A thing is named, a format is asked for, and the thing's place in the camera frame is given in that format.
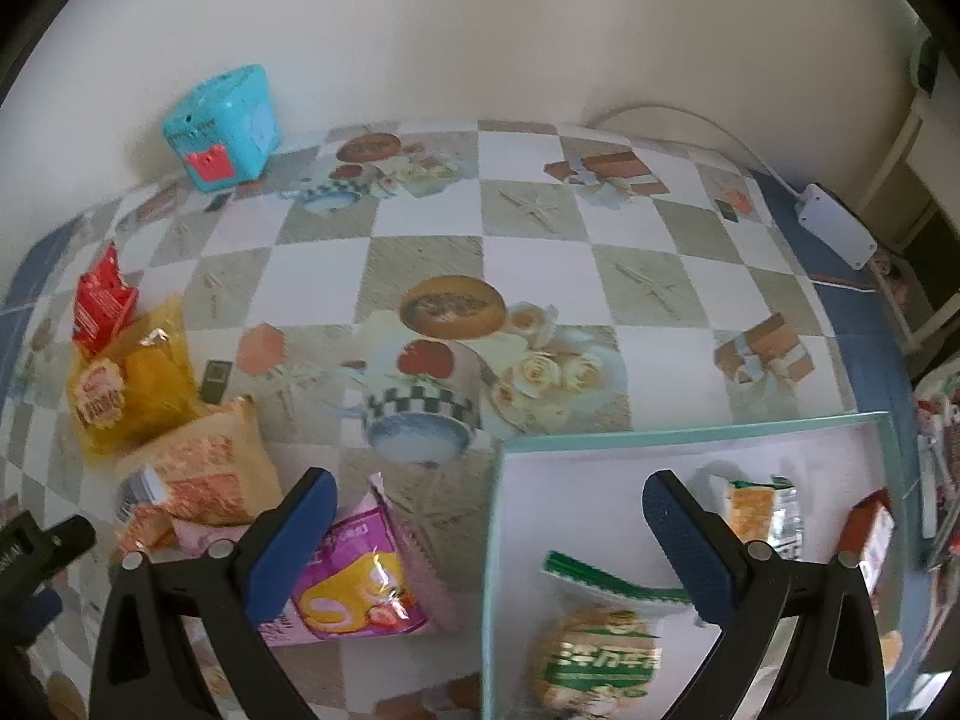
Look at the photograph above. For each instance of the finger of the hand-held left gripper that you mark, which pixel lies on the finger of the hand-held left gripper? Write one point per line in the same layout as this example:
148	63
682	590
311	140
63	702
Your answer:
45	544
30	611

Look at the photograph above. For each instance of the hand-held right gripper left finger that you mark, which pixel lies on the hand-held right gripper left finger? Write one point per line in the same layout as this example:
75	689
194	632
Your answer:
292	547

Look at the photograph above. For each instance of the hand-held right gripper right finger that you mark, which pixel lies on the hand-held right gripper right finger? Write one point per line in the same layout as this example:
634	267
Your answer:
690	540

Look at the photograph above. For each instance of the green white cracker packet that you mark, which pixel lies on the green white cracker packet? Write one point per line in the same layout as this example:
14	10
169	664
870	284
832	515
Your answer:
757	514

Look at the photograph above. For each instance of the pink cake roll packet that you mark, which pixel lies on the pink cake roll packet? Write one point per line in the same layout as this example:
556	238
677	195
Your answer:
360	585

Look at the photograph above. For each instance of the teal rimmed white tray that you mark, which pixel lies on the teal rimmed white tray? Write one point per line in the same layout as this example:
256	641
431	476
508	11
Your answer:
600	495

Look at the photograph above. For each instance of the round pastry packet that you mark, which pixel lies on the round pastry packet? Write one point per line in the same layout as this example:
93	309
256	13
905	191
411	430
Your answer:
600	660

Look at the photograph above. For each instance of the beige orange snack packet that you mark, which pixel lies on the beige orange snack packet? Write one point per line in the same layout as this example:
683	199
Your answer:
210	465

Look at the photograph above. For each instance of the small red box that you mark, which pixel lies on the small red box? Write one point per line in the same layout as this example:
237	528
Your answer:
870	532

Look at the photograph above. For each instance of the yellow snack packet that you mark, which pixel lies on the yellow snack packet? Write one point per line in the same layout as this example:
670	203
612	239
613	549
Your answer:
142	382

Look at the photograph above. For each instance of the red snack packet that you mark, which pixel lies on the red snack packet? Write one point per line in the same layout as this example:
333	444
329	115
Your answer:
101	304

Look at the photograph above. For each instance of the pile of assorted packages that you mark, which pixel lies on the pile of assorted packages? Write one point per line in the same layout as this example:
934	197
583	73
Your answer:
941	450

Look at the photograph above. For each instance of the white power adapter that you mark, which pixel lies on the white power adapter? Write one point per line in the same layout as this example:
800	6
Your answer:
836	225

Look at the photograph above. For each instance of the checkered printed tablecloth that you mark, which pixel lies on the checkered printed tablecloth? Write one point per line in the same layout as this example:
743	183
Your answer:
525	225

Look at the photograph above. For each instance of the teal cube box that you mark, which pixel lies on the teal cube box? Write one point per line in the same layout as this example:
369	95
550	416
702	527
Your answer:
225	120

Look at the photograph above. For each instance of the white shelf unit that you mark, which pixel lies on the white shelf unit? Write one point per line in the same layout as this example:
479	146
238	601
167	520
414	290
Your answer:
926	135

